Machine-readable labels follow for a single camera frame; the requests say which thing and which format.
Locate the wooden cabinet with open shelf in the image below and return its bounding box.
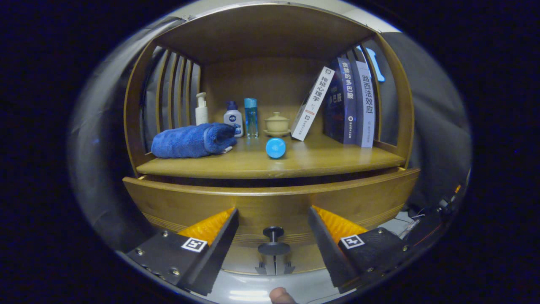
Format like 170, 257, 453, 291
122, 3, 416, 277

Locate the dark blue book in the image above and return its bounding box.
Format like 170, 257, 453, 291
324, 57, 357, 145

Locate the white pump bottle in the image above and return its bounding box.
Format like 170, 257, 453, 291
195, 92, 209, 126

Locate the pale purple book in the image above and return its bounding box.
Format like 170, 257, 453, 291
354, 60, 376, 148

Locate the white book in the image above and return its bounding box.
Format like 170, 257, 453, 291
291, 66, 336, 141

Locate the wooden cabinet door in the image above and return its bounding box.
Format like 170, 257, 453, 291
275, 247, 323, 274
221, 247, 275, 275

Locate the white and blue tube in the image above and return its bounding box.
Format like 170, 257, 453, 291
265, 138, 287, 159

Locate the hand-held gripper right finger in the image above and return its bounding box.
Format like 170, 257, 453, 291
308, 206, 408, 295

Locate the white bottle with blue cap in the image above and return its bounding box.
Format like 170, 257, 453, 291
223, 101, 244, 138

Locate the clear blue bottle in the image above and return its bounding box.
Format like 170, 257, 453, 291
244, 98, 259, 139

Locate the beige lidded teacup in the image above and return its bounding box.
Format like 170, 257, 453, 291
264, 112, 291, 138

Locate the wooden countertop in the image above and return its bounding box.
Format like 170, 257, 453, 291
136, 134, 406, 179

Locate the blue folded towel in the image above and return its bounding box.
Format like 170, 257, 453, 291
151, 123, 238, 159

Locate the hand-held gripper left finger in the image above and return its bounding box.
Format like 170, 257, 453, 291
126, 207, 239, 296

